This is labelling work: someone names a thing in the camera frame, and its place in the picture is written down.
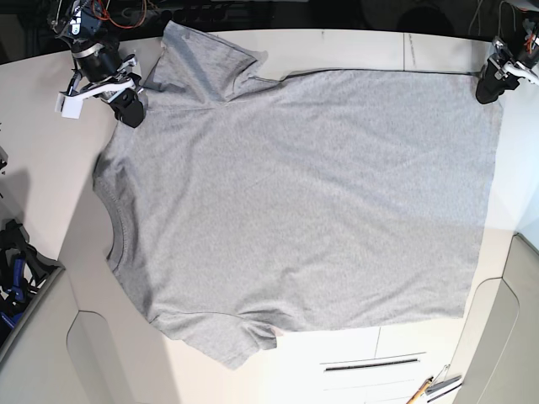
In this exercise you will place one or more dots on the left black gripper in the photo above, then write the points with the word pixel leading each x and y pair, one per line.
pixel 503 65

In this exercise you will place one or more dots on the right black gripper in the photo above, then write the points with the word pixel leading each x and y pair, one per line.
pixel 101 72

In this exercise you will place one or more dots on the grey T-shirt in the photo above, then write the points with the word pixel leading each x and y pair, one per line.
pixel 324 201

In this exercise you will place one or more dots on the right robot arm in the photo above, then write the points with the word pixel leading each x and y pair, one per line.
pixel 83 22

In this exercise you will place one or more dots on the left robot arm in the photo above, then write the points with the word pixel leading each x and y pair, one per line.
pixel 525 25

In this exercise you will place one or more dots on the blue clamps pile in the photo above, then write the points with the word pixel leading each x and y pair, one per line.
pixel 24 271

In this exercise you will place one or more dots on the white slotted grommet plate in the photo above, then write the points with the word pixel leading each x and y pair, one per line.
pixel 389 363

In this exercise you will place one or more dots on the grey binder clip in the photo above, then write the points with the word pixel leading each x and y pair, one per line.
pixel 442 383

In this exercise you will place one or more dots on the yellow pencil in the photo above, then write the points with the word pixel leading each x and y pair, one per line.
pixel 427 383

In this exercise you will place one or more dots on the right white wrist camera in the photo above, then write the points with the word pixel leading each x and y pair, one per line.
pixel 70 102

